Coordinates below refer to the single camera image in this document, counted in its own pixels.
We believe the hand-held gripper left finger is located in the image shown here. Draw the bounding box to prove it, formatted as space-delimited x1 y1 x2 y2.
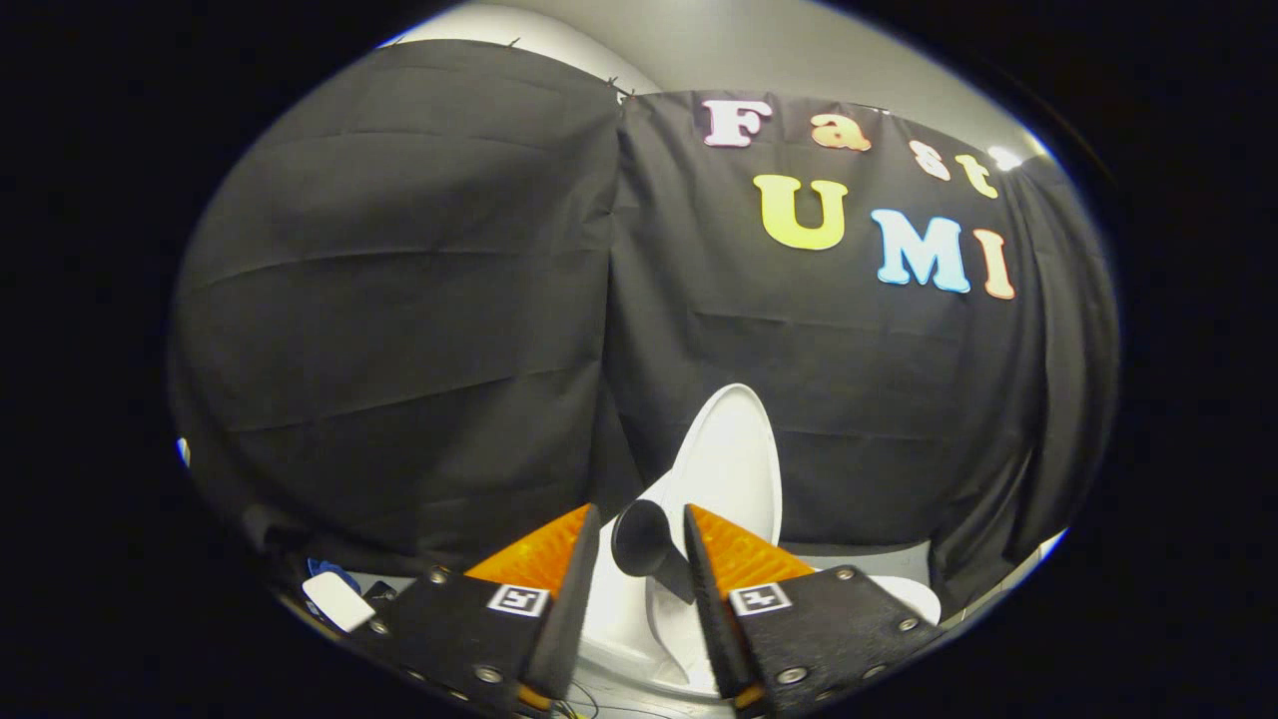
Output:
347 502 603 716

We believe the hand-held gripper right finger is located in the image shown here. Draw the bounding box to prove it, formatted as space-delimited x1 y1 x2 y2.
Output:
683 502 942 718

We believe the small white box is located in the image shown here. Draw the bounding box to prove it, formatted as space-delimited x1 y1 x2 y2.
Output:
303 571 376 633

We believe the black backdrop cloth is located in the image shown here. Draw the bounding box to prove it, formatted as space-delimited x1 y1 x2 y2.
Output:
168 40 1119 620

